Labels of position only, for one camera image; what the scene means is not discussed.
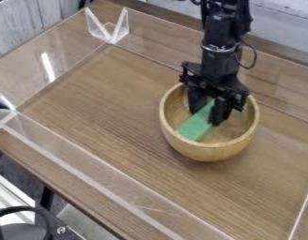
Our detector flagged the clear acrylic tray wall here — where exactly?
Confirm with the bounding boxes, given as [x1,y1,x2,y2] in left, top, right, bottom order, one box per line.
[0,4,308,240]

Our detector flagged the black cable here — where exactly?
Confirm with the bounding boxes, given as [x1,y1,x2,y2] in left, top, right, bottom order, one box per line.
[0,205,53,240]

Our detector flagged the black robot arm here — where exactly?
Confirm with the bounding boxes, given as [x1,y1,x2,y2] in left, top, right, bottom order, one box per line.
[179,0,252,127]

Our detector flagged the light wooden bowl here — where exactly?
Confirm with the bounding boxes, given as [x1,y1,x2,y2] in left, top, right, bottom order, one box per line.
[159,83,259,161]

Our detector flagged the grey metal base plate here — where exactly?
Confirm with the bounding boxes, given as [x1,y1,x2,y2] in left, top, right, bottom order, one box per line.
[57,204,118,240]

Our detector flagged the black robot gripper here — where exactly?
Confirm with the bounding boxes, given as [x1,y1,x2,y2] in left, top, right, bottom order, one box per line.
[179,46,249,127]

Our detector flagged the green rectangular block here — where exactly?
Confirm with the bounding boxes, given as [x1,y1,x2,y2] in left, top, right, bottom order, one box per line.
[176,98,215,142]

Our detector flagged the black table leg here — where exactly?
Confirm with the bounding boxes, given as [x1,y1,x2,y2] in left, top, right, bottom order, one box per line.
[40,187,53,210]

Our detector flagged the clear acrylic corner bracket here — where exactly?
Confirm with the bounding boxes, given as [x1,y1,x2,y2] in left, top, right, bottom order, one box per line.
[84,7,130,44]

